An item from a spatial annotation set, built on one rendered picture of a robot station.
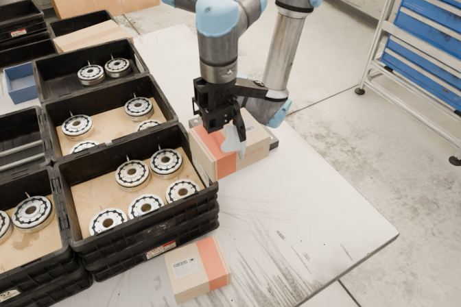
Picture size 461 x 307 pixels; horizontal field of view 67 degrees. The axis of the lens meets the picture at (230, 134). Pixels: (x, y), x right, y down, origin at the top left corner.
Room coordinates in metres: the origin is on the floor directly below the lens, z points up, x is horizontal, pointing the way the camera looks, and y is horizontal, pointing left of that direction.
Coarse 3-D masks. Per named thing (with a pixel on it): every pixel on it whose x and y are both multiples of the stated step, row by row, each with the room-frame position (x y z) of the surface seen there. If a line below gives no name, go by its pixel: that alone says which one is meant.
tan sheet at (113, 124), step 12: (120, 108) 1.00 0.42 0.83; (156, 108) 1.00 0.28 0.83; (96, 120) 0.94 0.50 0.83; (108, 120) 0.94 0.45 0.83; (120, 120) 0.94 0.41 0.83; (144, 120) 0.94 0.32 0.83; (60, 132) 0.87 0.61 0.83; (96, 132) 0.87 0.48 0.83; (108, 132) 0.87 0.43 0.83; (120, 132) 0.87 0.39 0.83; (132, 132) 0.87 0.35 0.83; (60, 144) 0.82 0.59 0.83; (72, 144) 0.82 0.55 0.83
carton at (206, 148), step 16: (192, 128) 0.60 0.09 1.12; (224, 128) 0.60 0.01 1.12; (256, 128) 0.60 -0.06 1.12; (192, 144) 0.58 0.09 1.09; (208, 144) 0.55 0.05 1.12; (256, 144) 0.55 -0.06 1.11; (208, 160) 0.51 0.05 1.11; (224, 160) 0.51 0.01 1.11; (240, 160) 0.53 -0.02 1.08; (256, 160) 0.56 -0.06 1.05; (224, 176) 0.51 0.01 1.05
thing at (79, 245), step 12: (144, 132) 0.77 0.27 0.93; (156, 132) 0.78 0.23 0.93; (120, 144) 0.72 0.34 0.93; (84, 156) 0.68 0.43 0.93; (60, 180) 0.59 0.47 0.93; (60, 192) 0.55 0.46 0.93; (204, 192) 0.55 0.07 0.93; (216, 192) 0.56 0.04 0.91; (60, 204) 0.51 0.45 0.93; (168, 204) 0.51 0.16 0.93; (180, 204) 0.51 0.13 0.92; (144, 216) 0.47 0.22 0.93; (156, 216) 0.48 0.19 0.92; (72, 228) 0.44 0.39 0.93; (108, 228) 0.44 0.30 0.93; (120, 228) 0.44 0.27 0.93; (132, 228) 0.45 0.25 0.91; (72, 240) 0.41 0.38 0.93; (84, 240) 0.41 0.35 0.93; (96, 240) 0.41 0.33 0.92
